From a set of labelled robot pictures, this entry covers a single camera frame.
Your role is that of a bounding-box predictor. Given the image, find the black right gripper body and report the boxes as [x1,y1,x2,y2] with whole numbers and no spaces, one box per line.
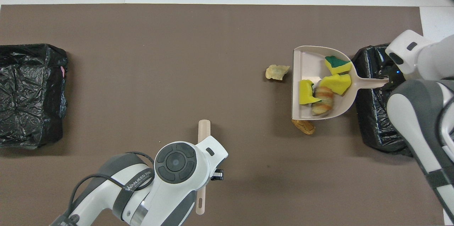
[383,65,403,90]

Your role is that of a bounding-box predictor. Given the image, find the beige brush with black bristles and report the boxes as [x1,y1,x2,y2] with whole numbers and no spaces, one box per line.
[195,120,211,216]

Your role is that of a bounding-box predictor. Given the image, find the yellow green sponge piece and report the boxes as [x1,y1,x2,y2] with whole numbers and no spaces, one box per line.
[299,79,321,105]
[325,56,352,75]
[321,74,351,95]

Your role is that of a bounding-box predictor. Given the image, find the beige plastic dustpan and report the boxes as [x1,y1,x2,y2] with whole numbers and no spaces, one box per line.
[292,45,390,121]

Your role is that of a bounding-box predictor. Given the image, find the brown bread roll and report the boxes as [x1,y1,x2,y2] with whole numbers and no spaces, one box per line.
[292,119,315,135]

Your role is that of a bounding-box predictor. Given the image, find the open bin with black bag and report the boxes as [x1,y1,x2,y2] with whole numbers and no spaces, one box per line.
[351,43,415,157]

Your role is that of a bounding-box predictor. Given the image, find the bin covered with black bag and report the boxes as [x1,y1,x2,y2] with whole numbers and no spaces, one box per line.
[0,43,68,149]

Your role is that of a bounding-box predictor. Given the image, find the flat yellow pastry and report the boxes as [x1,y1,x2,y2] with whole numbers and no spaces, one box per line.
[265,64,290,81]

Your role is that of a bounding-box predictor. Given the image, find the brown table mat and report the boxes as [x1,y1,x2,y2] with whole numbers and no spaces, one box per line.
[0,4,444,226]

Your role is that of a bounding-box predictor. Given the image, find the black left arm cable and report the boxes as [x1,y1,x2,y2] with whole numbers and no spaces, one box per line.
[66,151,155,226]

